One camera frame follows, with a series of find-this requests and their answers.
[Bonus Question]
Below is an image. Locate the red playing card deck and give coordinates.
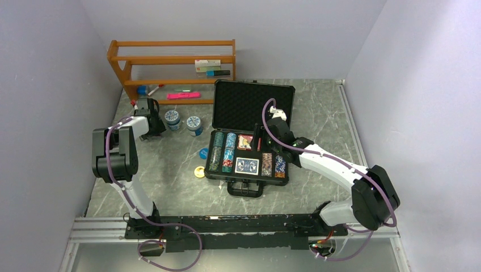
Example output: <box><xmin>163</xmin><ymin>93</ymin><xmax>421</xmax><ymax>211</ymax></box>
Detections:
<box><xmin>238</xmin><ymin>134</ymin><xmax>253</xmax><ymax>150</ymax></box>

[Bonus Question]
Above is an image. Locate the pink white chip stack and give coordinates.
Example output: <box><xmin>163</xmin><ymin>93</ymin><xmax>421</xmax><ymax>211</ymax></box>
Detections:
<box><xmin>261</xmin><ymin>152</ymin><xmax>273</xmax><ymax>177</ymax></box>

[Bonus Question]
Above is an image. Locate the blue playing card deck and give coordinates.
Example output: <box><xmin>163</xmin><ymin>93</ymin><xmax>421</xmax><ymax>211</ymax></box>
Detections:
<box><xmin>234</xmin><ymin>158</ymin><xmax>259</xmax><ymax>176</ymax></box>

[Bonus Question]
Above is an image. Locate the light blue poker chip stack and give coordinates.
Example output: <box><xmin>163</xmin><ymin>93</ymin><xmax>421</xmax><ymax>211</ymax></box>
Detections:
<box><xmin>225</xmin><ymin>133</ymin><xmax>237</xmax><ymax>150</ymax></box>

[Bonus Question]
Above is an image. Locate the teal green poker chip stack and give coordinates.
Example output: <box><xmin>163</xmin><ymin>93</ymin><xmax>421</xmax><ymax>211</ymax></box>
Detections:
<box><xmin>213</xmin><ymin>131</ymin><xmax>225</xmax><ymax>148</ymax></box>

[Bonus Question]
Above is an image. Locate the blue round dealer chip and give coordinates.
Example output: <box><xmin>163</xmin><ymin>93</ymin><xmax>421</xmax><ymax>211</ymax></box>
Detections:
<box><xmin>199</xmin><ymin>148</ymin><xmax>209</xmax><ymax>160</ymax></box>

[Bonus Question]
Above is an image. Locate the yellow dealer button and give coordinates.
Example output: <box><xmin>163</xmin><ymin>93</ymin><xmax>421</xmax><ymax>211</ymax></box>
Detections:
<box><xmin>194</xmin><ymin>166</ymin><xmax>205</xmax><ymax>179</ymax></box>

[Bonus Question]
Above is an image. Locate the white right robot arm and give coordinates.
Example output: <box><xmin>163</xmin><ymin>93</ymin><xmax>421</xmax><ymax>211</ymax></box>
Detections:
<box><xmin>254</xmin><ymin>117</ymin><xmax>400</xmax><ymax>235</ymax></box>

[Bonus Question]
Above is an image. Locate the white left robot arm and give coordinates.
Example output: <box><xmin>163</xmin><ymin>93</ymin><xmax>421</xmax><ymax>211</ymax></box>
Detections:
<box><xmin>92</xmin><ymin>97</ymin><xmax>166</xmax><ymax>238</ymax></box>

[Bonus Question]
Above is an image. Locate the black poker set case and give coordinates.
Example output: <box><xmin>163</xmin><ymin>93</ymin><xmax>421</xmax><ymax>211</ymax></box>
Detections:
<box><xmin>205</xmin><ymin>79</ymin><xmax>296</xmax><ymax>198</ymax></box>

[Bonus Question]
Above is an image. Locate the blue white lidded jar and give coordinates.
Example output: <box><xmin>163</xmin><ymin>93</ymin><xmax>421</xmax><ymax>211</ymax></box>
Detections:
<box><xmin>164</xmin><ymin>110</ymin><xmax>182</xmax><ymax>131</ymax></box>
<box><xmin>186</xmin><ymin>116</ymin><xmax>203</xmax><ymax>137</ymax></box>

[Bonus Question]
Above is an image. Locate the red white chip stack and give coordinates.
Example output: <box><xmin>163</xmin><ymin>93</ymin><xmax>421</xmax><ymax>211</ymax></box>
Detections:
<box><xmin>222</xmin><ymin>160</ymin><xmax>233</xmax><ymax>167</ymax></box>

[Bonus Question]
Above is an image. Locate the pink highlighter marker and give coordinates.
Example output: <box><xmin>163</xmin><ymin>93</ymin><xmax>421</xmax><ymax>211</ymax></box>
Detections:
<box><xmin>167</xmin><ymin>92</ymin><xmax>201</xmax><ymax>100</ymax></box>

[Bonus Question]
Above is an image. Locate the blue capped small bottle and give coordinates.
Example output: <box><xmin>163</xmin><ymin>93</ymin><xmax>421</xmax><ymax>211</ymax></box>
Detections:
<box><xmin>137</xmin><ymin>85</ymin><xmax>150</xmax><ymax>95</ymax></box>

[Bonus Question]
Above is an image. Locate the yellow blue poker chip stack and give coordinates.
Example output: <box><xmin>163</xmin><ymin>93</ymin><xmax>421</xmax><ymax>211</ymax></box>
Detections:
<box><xmin>209</xmin><ymin>146</ymin><xmax>222</xmax><ymax>172</ymax></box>

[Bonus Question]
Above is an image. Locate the red white marker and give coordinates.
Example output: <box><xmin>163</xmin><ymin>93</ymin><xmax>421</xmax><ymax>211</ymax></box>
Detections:
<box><xmin>147</xmin><ymin>84</ymin><xmax>164</xmax><ymax>96</ymax></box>

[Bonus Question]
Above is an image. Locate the orange wooden shelf rack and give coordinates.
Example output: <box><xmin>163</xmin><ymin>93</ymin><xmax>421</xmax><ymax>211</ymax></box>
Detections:
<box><xmin>107</xmin><ymin>39</ymin><xmax>236</xmax><ymax>100</ymax></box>

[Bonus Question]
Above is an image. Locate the teal marker pen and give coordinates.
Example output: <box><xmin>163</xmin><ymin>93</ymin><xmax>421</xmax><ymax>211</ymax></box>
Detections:
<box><xmin>205</xmin><ymin>70</ymin><xmax>231</xmax><ymax>77</ymax></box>

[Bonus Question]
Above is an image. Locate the white red box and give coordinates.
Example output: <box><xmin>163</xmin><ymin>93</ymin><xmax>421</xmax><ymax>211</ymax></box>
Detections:
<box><xmin>195</xmin><ymin>59</ymin><xmax>221</xmax><ymax>69</ymax></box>

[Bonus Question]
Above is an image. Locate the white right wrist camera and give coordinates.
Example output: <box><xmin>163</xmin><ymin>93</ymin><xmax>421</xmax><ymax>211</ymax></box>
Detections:
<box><xmin>269</xmin><ymin>106</ymin><xmax>287</xmax><ymax>121</ymax></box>

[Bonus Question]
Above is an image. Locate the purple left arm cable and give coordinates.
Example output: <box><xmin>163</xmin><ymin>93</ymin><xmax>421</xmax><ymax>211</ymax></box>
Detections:
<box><xmin>105</xmin><ymin>116</ymin><xmax>204</xmax><ymax>272</ymax></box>

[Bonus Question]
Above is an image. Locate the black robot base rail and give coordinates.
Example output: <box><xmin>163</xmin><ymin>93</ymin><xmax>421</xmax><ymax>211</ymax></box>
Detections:
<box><xmin>124</xmin><ymin>214</ymin><xmax>348</xmax><ymax>253</ymax></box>

